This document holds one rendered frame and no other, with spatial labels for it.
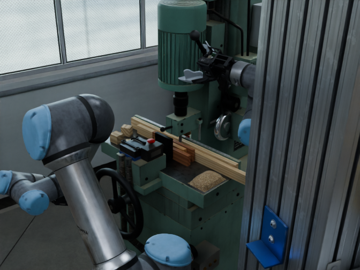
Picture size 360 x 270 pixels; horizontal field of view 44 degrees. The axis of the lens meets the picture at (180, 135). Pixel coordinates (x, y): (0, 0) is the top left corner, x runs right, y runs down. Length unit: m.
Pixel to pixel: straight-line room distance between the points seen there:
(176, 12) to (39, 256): 1.74
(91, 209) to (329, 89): 0.60
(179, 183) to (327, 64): 1.05
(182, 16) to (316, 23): 0.90
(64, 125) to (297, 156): 0.53
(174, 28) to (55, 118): 0.67
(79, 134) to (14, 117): 1.91
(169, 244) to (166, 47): 0.74
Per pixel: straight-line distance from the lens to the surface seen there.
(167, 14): 1.56
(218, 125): 1.74
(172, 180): 1.66
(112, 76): 3.14
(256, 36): 1.78
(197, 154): 1.75
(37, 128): 1.02
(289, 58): 0.75
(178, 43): 1.57
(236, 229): 2.00
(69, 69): 3.01
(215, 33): 1.69
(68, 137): 1.03
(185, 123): 1.74
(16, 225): 3.05
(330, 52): 0.67
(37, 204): 1.38
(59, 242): 2.84
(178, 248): 1.13
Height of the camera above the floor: 1.79
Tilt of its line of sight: 27 degrees down
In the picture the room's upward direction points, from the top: 1 degrees clockwise
